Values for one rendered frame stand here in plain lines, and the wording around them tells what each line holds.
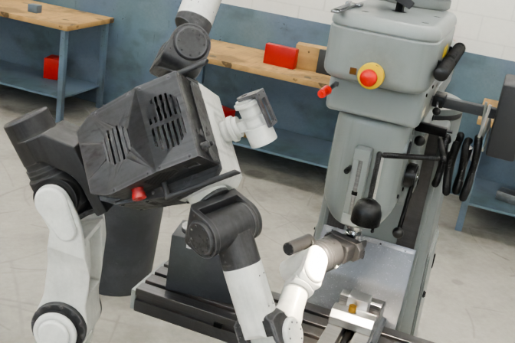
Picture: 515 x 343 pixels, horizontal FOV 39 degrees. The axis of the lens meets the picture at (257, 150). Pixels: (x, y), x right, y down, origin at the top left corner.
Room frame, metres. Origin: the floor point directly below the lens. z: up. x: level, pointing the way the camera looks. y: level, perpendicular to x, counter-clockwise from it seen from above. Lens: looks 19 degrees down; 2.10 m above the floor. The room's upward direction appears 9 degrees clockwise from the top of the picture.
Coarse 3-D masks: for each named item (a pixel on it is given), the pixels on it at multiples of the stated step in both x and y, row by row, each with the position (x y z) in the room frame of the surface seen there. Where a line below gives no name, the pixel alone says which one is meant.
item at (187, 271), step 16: (176, 240) 1.96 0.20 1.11; (176, 256) 1.96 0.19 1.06; (192, 256) 1.96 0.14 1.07; (176, 272) 1.96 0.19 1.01; (192, 272) 1.95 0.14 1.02; (208, 272) 1.95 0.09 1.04; (176, 288) 1.96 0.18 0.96; (192, 288) 1.95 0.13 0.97; (208, 288) 1.95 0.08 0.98; (224, 288) 1.94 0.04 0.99
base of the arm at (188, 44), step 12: (192, 24) 1.69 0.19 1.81; (180, 36) 1.66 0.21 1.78; (192, 36) 1.67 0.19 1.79; (204, 36) 1.68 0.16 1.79; (168, 48) 1.64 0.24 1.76; (180, 48) 1.64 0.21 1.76; (192, 48) 1.65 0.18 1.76; (204, 48) 1.66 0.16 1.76; (156, 60) 1.68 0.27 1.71; (168, 60) 1.64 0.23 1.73; (180, 60) 1.64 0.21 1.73; (192, 60) 1.65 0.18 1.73; (156, 72) 1.70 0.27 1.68; (168, 72) 1.67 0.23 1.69; (192, 72) 1.64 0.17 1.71
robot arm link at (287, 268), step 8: (296, 240) 1.71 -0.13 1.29; (304, 240) 1.73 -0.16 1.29; (312, 240) 1.74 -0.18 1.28; (320, 240) 1.76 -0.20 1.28; (288, 248) 1.69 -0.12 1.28; (296, 248) 1.69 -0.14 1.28; (304, 248) 1.72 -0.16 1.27; (328, 248) 1.73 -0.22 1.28; (296, 256) 1.69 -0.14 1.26; (328, 256) 1.71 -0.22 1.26; (280, 264) 1.71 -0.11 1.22; (288, 264) 1.69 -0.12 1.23; (296, 264) 1.67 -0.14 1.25; (328, 264) 1.71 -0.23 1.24; (280, 272) 1.69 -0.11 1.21; (288, 272) 1.68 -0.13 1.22
